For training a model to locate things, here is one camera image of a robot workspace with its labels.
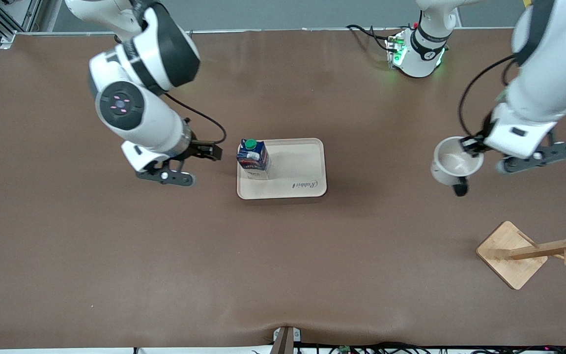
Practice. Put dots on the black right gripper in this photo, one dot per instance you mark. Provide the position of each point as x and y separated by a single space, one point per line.
198 147

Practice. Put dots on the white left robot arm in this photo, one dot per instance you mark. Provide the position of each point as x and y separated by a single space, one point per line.
538 98

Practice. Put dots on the beige rabbit print tray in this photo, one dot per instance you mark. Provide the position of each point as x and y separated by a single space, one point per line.
293 172

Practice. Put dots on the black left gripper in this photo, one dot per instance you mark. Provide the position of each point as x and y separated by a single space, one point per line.
482 133

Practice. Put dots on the grey table clamp bracket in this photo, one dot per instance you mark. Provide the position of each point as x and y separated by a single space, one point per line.
285 341

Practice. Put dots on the small green circuit board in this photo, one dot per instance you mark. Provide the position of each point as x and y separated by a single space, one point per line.
345 349

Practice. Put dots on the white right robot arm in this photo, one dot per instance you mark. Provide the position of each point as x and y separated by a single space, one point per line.
150 118

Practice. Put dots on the wooden cup rack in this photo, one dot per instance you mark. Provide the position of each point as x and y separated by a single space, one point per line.
509 255

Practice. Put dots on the brown table cover mat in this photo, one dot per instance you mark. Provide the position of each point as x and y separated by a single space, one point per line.
165 255

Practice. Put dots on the blue milk carton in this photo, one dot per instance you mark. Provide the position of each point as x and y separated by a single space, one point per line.
253 160

